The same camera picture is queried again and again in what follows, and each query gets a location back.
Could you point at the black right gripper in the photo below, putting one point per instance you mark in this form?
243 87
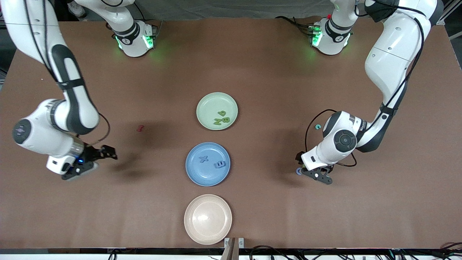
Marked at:
92 153

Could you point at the blue letter E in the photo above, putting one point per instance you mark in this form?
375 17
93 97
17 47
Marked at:
219 165

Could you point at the green letter B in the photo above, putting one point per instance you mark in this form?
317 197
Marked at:
225 120

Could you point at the green letter p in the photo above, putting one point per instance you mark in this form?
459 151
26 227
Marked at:
222 113

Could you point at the green letter N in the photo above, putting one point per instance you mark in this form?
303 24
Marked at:
217 121

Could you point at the blue letter x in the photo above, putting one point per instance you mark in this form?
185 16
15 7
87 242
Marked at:
204 159

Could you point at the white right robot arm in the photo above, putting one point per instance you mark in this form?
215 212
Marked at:
39 137

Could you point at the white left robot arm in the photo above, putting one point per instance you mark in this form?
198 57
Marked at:
393 54

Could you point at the brown table cover sheet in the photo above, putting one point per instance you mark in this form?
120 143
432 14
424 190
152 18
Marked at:
325 216

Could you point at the blue plate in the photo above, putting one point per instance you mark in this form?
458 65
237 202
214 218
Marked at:
205 175

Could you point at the green plate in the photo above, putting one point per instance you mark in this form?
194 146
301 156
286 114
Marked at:
209 104

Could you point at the beige plate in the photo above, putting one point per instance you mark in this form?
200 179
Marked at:
208 219

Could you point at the white sneaker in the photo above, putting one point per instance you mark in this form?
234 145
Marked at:
76 9

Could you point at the grey backdrop cloth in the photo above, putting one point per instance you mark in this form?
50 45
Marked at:
234 9

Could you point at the metal bracket with post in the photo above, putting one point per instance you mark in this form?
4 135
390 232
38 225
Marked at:
234 247

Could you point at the aluminium frame profile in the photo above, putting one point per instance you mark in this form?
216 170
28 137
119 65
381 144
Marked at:
447 16

